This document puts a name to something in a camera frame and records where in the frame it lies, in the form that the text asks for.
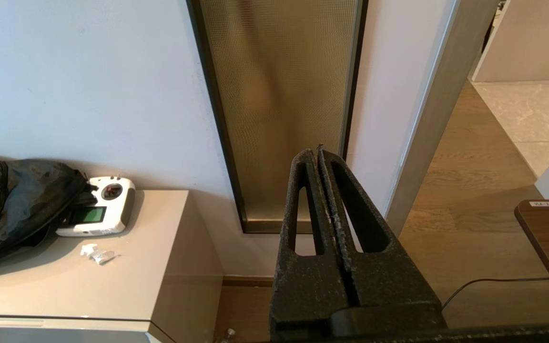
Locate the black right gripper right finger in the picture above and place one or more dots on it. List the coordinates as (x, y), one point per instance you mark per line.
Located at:
(389, 286)

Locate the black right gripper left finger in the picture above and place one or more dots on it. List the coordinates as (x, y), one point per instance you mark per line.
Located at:
(303, 295)

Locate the small clear plastic scrap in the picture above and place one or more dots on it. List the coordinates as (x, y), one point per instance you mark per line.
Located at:
(228, 335)

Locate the dark brown wooden table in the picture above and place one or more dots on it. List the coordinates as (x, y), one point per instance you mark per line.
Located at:
(546, 247)

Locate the beige cabinet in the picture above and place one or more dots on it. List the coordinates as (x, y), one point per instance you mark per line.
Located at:
(136, 286)

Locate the white remote controller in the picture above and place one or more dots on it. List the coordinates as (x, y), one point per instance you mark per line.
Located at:
(112, 214)

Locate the crumpled clear plastic wrapper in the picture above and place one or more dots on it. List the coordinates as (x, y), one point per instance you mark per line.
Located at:
(98, 255)

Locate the black Camel backpack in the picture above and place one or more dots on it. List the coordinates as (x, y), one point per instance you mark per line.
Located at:
(17, 205)

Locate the grey door frame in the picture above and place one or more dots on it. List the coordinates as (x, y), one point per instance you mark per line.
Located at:
(436, 119)

